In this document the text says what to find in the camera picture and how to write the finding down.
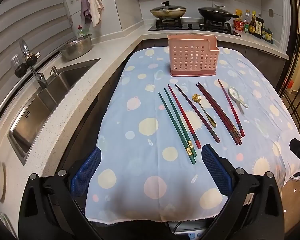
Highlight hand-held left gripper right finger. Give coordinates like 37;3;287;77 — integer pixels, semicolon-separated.
201;144;284;240

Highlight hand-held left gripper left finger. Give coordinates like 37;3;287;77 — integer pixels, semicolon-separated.
18;147;102;240

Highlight dark red chopstick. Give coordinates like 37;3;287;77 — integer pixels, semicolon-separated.
196;83;241;145
196;83;241;142
197;82;242;139

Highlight green chopstick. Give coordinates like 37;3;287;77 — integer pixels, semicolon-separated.
164;88;197;157
158;92;197;165

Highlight purple chopstick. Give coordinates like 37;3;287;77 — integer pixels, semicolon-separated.
174;84;220;143

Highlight maroon chopstick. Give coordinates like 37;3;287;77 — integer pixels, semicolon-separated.
217;79;245;138

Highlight gold metal spoon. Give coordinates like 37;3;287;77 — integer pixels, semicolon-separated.
192;94;217;128

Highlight white ceramic spoon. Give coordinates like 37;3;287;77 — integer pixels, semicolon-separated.
227;87;250;109

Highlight pink perforated utensil holder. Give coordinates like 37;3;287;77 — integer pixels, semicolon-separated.
167;35;218;77

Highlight blue dotted tablecloth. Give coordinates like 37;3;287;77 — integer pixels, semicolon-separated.
85;46;300;224

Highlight lattice glass door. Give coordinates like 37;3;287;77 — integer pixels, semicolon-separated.
277;0;300;143

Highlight white power strip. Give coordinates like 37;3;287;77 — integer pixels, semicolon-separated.
175;231;203;240

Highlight stainless steel sink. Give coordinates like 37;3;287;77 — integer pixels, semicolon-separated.
7;58;101;166

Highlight grey base cabinet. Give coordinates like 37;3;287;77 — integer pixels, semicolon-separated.
216;39;289;95

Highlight chrome faucet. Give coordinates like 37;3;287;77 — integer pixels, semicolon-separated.
19;39;48;90

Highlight steel mixing bowl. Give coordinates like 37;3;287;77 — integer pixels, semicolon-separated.
59;34;93;61

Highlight clear drinking glass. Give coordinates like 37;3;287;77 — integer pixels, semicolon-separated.
11;54;21;70

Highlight dark soy sauce bottle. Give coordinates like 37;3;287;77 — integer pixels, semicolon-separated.
255;14;264;37

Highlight brown sauce bottle yellow cap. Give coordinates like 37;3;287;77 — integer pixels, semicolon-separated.
249;11;257;35

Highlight black gas stove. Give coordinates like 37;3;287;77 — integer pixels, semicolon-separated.
147;17;242;37

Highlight white window blinds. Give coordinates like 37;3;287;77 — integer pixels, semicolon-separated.
0;0;75;120

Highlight black frying pan with lid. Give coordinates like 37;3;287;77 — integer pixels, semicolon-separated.
197;4;242;23

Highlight purple hanging towel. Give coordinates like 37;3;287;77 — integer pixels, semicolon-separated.
80;0;92;24

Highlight beige wok with lid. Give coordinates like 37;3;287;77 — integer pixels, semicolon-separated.
150;1;187;20

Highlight beige hanging towel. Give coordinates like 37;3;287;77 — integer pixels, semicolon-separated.
87;0;104;27

